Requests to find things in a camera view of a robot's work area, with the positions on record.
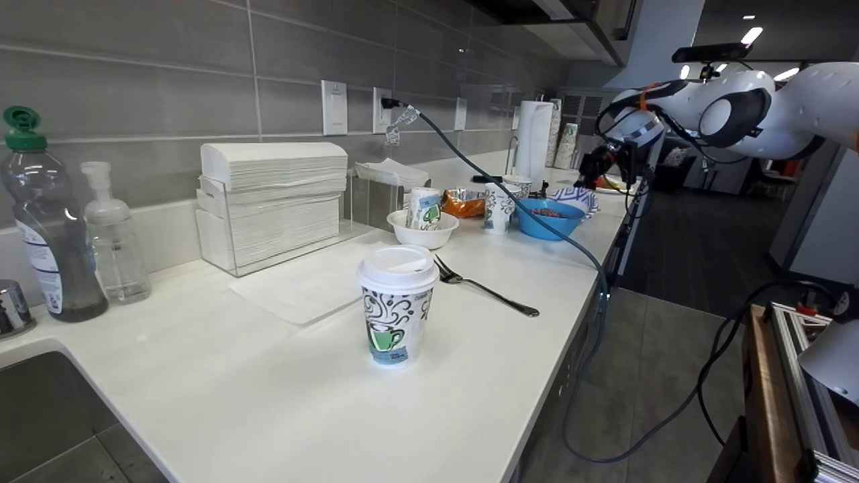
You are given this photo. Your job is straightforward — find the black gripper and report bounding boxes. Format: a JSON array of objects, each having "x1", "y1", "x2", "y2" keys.
[{"x1": 577, "y1": 145, "x2": 630, "y2": 189}]

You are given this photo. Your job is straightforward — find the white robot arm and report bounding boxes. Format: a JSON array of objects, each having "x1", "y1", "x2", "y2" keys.
[{"x1": 579, "y1": 63, "x2": 859, "y2": 189}]

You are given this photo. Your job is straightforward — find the blue bowl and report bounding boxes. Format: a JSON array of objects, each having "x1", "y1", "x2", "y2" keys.
[{"x1": 514, "y1": 198, "x2": 585, "y2": 243}]

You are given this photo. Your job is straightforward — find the small cup in bowl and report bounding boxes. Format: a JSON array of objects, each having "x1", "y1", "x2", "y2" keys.
[{"x1": 404, "y1": 189, "x2": 439, "y2": 229}]

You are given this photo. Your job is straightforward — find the small white bowl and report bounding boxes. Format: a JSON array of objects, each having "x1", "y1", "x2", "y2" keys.
[{"x1": 387, "y1": 210, "x2": 458, "y2": 251}]

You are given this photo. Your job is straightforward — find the paper towel roll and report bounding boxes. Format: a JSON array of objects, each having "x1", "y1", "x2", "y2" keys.
[{"x1": 513, "y1": 102, "x2": 556, "y2": 180}]

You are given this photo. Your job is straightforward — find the patterned paper cup near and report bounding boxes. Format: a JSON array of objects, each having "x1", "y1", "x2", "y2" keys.
[{"x1": 482, "y1": 186, "x2": 514, "y2": 233}]

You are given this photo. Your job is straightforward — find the snack wrappers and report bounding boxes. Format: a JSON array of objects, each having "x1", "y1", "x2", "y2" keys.
[{"x1": 443, "y1": 189, "x2": 486, "y2": 220}]

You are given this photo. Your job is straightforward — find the metal fork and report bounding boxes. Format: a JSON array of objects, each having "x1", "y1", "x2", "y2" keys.
[{"x1": 432, "y1": 256, "x2": 540, "y2": 316}]

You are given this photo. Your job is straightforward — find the metal napkin holder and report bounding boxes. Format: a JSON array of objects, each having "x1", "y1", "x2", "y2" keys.
[{"x1": 349, "y1": 159, "x2": 428, "y2": 226}]

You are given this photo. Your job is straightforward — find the lidded paper coffee cup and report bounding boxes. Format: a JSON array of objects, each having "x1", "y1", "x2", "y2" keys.
[{"x1": 357, "y1": 244, "x2": 439, "y2": 365}]

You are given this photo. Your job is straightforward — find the clear pump soap bottle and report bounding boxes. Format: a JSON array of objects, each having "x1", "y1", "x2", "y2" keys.
[{"x1": 79, "y1": 161, "x2": 151, "y2": 306}]

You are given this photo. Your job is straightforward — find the green cap dish soap bottle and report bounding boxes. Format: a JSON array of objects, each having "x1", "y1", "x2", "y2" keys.
[{"x1": 2, "y1": 106, "x2": 106, "y2": 322}]

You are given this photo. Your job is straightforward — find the kitchen faucet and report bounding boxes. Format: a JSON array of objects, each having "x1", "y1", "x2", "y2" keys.
[{"x1": 0, "y1": 279, "x2": 34, "y2": 335}]

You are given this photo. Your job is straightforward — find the kitchen sink basin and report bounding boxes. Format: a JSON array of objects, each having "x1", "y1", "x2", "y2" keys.
[{"x1": 0, "y1": 353, "x2": 168, "y2": 483}]

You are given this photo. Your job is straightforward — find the black power cable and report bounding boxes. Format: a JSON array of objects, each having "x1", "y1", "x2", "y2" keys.
[{"x1": 381, "y1": 95, "x2": 808, "y2": 467}]

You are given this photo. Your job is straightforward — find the white wall outlet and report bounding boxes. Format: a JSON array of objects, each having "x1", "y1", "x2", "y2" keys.
[{"x1": 372, "y1": 87, "x2": 391, "y2": 134}]

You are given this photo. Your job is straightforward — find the white light switch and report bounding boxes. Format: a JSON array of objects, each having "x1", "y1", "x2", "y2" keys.
[{"x1": 320, "y1": 80, "x2": 349, "y2": 134}]

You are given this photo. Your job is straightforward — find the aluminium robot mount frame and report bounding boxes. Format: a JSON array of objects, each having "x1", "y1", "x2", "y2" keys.
[{"x1": 744, "y1": 304, "x2": 859, "y2": 483}]

